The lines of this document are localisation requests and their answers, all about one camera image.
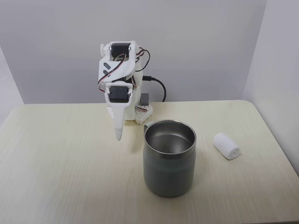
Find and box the black power cable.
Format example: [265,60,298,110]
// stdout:
[143,75,167,103]

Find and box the white gauze dressing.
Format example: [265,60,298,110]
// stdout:
[212,132,240,161]

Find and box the white perforated base plate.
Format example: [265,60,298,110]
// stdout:
[134,103,154,125]

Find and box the steel mug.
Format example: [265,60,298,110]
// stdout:
[142,119,197,199]

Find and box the red black servo cable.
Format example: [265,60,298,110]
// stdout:
[97,53,131,94]
[135,47,151,70]

